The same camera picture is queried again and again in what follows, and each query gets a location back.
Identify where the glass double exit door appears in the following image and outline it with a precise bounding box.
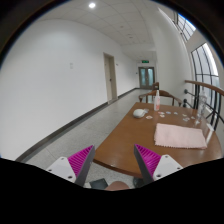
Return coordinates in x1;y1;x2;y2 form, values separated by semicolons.
139;67;155;90

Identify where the white computer mouse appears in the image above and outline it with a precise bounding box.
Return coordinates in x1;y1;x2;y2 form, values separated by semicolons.
133;109;146;118

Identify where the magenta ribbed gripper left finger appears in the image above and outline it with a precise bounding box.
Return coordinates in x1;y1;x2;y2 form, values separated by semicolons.
47;145;95;187

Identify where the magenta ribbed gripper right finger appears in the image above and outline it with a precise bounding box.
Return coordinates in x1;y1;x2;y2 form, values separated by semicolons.
134;144;182;184

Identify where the pink towel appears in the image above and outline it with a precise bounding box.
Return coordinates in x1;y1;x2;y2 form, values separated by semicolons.
154;123;207;149

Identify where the wooden handrail with black balusters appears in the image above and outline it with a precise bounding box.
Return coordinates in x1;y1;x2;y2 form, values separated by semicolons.
183;80;224;130

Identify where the wooden stool seat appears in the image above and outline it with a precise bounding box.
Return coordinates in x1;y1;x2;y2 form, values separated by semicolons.
105;181;129;191

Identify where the white spray bottle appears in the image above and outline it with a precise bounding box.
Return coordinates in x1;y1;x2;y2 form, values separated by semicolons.
154;90;160;111

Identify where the wooden armchair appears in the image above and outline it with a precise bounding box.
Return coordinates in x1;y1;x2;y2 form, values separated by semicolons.
138;90;182;107

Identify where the beige corridor door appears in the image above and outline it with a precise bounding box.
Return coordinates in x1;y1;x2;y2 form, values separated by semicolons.
104;53;117;103

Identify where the clear glass vase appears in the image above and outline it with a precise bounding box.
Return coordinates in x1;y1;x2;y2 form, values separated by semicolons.
195;90;207;125

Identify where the round ceiling light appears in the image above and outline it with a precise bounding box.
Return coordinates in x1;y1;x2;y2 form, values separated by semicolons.
89;3;96;9

